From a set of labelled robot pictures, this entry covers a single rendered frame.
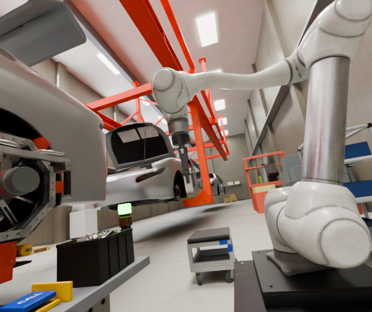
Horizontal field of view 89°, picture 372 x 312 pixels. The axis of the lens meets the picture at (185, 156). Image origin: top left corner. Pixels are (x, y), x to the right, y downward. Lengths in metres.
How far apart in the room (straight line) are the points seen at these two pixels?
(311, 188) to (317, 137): 0.15
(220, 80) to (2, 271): 1.26
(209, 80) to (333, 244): 0.56
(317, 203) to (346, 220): 0.06
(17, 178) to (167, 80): 0.86
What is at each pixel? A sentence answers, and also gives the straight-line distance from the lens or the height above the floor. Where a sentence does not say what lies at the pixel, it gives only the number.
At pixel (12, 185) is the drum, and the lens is 1.18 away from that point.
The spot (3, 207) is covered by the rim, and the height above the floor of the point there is 0.75.
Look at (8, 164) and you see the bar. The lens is 1.36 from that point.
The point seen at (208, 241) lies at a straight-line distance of 1.66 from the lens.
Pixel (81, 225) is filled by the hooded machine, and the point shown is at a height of 0.42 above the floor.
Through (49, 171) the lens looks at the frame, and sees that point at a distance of 1.48.
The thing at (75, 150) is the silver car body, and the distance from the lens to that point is 1.79.
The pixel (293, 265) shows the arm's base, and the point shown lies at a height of 0.37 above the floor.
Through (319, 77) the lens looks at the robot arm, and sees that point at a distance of 0.74.
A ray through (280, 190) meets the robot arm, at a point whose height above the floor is 0.62.
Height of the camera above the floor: 0.63
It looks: 13 degrees up
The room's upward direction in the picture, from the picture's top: 9 degrees counter-clockwise
